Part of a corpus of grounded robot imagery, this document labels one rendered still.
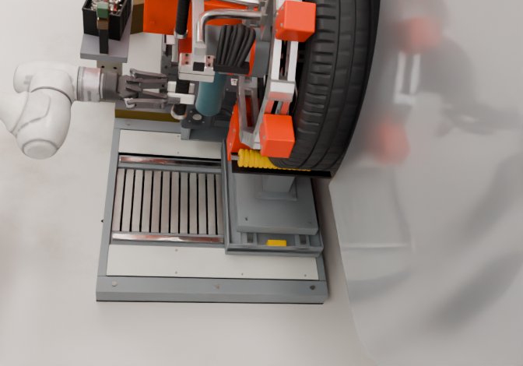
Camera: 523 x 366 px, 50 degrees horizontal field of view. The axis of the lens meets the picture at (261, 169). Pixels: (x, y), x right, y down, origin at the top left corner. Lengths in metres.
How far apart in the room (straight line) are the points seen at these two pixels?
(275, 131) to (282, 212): 0.72
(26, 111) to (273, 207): 1.03
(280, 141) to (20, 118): 0.61
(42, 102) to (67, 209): 0.95
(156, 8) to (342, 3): 0.88
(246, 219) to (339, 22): 0.90
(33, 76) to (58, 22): 1.56
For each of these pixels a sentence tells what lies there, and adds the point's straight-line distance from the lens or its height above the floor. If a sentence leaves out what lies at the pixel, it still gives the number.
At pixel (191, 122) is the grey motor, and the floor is 0.28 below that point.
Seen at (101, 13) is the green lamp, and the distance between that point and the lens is 2.06.
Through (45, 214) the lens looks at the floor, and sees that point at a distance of 2.28.
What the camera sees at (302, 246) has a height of 0.17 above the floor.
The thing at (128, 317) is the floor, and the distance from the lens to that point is 2.07.
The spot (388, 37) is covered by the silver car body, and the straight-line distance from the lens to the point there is 1.24.
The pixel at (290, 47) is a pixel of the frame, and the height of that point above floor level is 1.04.
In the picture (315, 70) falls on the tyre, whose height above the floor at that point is 1.04.
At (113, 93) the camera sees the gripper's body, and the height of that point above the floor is 0.84.
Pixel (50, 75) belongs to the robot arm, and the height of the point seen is 0.88.
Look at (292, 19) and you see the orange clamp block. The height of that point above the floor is 1.14.
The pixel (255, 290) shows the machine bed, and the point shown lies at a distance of 2.06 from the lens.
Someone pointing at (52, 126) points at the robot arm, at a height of 0.88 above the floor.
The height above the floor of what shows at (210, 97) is 0.57.
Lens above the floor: 1.90
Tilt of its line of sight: 50 degrees down
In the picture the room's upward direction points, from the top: 18 degrees clockwise
